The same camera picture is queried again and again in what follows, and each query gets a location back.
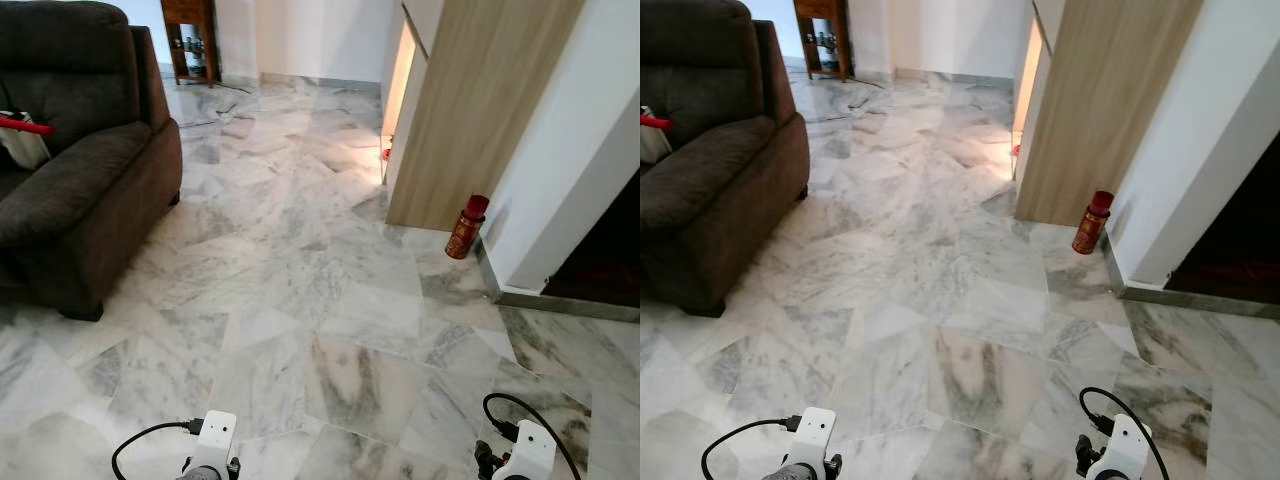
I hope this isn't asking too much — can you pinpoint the white bag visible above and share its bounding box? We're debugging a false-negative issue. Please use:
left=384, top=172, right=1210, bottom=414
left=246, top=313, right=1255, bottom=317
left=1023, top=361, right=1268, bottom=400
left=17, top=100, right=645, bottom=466
left=640, top=105, right=673, bottom=166
left=0, top=110, right=51, bottom=171

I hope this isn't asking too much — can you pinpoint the light wood cabinet panel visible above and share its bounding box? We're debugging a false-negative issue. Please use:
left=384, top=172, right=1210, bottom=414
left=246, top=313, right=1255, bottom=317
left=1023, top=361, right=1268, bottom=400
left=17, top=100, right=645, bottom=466
left=380, top=0, right=586, bottom=233
left=1012, top=0, right=1204, bottom=227

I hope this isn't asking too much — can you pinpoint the dark wooden shelf cabinet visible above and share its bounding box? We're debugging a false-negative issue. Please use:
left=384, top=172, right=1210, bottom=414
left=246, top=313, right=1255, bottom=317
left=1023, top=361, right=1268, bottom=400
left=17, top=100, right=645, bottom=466
left=160, top=0, right=221, bottom=87
left=793, top=0, right=853, bottom=83

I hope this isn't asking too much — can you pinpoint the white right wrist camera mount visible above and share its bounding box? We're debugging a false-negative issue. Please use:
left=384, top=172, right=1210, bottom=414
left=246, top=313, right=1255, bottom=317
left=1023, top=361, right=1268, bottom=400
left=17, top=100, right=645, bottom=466
left=1090, top=413, right=1152, bottom=480
left=497, top=420, right=557, bottom=480

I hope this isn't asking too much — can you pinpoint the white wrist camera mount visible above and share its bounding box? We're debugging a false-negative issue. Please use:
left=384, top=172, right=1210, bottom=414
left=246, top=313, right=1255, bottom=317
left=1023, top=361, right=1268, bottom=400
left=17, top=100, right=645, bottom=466
left=189, top=410, right=239, bottom=480
left=785, top=407, right=838, bottom=480
left=1090, top=413, right=1152, bottom=480
left=497, top=420, right=557, bottom=480

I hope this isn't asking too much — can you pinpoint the red cylindrical canister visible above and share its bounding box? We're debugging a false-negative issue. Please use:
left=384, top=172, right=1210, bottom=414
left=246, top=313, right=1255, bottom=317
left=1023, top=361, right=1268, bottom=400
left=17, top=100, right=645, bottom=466
left=445, top=194, right=491, bottom=261
left=1072, top=190, right=1115, bottom=256

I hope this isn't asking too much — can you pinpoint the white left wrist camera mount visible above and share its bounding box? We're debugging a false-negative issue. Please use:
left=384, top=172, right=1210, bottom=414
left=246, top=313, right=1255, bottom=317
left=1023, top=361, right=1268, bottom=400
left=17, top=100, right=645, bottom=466
left=189, top=410, right=239, bottom=480
left=785, top=407, right=838, bottom=480

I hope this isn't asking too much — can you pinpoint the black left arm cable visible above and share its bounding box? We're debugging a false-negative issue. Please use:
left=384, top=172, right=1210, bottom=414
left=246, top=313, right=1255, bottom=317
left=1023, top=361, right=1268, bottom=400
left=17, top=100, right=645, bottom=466
left=700, top=416, right=803, bottom=480
left=111, top=419, right=206, bottom=480

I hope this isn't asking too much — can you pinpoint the dark brown fabric sofa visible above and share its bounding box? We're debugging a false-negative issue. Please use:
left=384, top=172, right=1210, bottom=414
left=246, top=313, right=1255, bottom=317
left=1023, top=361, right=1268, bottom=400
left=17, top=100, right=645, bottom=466
left=0, top=0, right=184, bottom=323
left=640, top=0, right=811, bottom=319

